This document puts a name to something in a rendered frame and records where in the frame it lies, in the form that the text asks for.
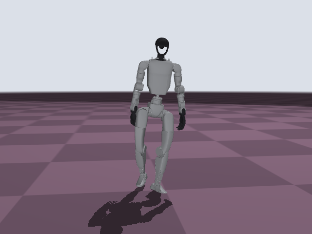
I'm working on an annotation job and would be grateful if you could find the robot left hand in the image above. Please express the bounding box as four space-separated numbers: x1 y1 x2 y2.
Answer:
176 108 186 130

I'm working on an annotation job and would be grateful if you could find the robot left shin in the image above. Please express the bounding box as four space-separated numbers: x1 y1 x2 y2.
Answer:
155 152 168 186

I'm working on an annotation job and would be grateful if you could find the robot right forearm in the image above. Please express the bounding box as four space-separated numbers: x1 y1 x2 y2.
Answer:
130 83 141 111

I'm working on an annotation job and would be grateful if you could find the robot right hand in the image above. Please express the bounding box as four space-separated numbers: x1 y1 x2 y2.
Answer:
130 106 137 126

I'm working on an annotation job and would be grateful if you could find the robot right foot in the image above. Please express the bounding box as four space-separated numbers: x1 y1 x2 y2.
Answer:
136 173 147 187

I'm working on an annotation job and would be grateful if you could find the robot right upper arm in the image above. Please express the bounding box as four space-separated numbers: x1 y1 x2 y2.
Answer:
136 60 150 91

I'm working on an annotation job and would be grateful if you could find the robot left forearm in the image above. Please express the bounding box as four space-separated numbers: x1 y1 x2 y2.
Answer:
176 92 186 113

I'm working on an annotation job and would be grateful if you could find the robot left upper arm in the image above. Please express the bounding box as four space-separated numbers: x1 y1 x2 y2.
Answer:
172 63 184 94

